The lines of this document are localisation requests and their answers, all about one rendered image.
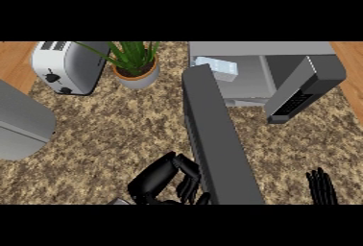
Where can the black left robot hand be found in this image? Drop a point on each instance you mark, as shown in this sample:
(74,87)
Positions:
(155,179)

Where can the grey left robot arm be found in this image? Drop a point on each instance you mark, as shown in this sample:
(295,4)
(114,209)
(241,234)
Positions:
(118,201)

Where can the dark grey microwave door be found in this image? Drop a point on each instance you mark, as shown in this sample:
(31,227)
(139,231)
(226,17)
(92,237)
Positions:
(219,141)

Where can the pale blue milk carton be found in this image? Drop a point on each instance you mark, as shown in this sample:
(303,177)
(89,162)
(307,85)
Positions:
(222,68)

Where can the grey microwave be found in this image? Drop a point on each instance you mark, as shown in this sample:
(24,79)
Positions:
(292,80)

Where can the grey rounded appliance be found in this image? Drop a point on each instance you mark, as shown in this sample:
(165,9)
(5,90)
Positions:
(21,125)

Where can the green plant in white pot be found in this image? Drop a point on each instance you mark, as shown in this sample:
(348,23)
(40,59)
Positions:
(136,64)

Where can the silver toaster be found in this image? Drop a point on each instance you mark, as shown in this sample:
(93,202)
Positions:
(68,67)

